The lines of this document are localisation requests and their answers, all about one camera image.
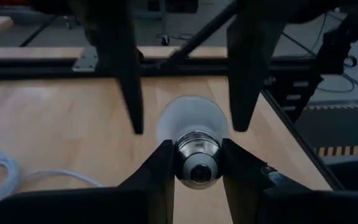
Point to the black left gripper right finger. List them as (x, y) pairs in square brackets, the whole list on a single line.
[(291, 205)]

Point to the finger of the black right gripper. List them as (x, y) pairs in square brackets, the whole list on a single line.
[(129, 77), (250, 77)]

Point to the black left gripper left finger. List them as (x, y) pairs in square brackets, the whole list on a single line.
[(104, 205)]

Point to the white lightbulb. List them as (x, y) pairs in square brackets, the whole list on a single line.
[(194, 124)]

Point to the black caster wheel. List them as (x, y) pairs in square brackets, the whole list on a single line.
[(165, 40)]

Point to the silver corner bracket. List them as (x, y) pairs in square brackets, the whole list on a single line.
[(85, 60)]

